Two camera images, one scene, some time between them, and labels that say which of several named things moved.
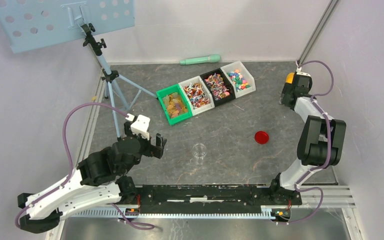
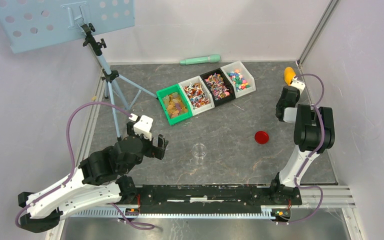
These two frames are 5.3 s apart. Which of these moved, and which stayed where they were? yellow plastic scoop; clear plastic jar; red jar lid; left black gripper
Moved: yellow plastic scoop
Stayed: clear plastic jar; left black gripper; red jar lid
